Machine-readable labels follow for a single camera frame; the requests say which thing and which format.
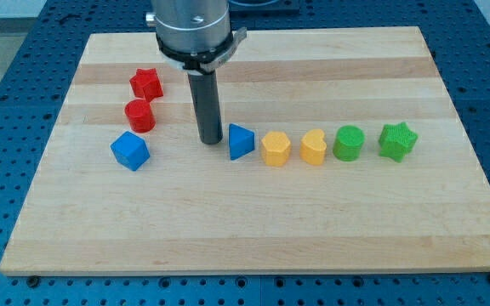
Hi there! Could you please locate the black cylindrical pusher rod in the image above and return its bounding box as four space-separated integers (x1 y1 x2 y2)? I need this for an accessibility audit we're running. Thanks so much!
188 71 223 145

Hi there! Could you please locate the blue triangle block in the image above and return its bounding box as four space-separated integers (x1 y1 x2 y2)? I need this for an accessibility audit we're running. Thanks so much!
229 123 255 161

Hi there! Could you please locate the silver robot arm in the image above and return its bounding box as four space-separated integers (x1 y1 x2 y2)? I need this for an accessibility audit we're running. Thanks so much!
145 0 247 145

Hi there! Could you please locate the red star block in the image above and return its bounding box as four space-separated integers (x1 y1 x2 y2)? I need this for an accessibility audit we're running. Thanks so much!
129 68 163 102

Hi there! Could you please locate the red cylinder block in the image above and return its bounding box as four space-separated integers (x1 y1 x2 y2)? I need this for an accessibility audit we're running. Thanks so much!
124 99 156 133

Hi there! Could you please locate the yellow hexagon block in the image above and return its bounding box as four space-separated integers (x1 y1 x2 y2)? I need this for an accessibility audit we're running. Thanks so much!
261 131 291 167

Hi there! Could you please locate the blue cube block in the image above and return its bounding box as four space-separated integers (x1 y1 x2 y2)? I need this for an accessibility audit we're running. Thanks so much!
110 131 150 171

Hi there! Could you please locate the yellow heart block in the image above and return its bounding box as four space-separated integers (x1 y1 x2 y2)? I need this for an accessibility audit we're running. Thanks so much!
299 128 327 166

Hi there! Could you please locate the wooden board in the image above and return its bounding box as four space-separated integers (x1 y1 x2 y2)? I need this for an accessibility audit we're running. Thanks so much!
0 26 490 276

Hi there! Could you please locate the green cylinder block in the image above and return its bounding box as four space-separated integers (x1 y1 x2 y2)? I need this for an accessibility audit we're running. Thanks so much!
333 125 365 162

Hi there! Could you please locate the green star block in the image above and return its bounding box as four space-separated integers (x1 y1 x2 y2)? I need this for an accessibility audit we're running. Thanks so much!
378 122 419 162

